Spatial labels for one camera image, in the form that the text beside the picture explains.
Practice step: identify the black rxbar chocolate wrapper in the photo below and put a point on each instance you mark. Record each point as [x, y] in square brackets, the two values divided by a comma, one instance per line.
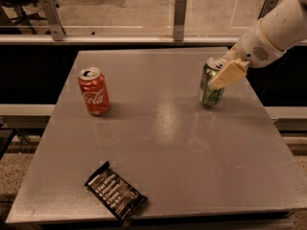
[117, 195]

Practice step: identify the green soda can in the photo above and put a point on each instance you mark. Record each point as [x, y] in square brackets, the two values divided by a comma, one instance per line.
[208, 95]

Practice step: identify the black office chair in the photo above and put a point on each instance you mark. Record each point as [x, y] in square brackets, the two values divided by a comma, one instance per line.
[22, 18]

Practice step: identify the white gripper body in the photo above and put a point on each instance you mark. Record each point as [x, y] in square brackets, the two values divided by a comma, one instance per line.
[253, 47]

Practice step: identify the middle metal railing bracket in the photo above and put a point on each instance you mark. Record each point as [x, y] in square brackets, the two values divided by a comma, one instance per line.
[179, 20]

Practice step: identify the left metal railing bracket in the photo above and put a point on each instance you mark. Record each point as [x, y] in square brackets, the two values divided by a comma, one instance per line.
[50, 11]

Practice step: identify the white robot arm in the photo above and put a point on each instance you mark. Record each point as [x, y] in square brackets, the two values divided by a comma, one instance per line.
[285, 25]

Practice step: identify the metal railing bracket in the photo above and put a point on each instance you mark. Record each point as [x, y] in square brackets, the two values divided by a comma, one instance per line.
[50, 11]
[179, 20]
[267, 6]

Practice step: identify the red Coca-Cola can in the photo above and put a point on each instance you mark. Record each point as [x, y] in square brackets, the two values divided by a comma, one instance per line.
[93, 87]

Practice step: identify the right metal railing bracket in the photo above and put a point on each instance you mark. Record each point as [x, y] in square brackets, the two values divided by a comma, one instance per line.
[267, 6]

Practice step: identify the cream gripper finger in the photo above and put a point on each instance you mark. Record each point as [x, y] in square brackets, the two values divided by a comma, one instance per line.
[231, 54]
[233, 71]

